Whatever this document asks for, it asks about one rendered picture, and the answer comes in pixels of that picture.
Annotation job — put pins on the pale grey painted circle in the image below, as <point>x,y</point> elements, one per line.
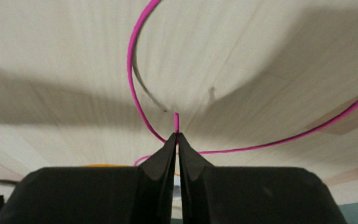
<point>177,188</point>

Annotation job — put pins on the pink wire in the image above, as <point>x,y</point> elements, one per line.
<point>139,22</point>

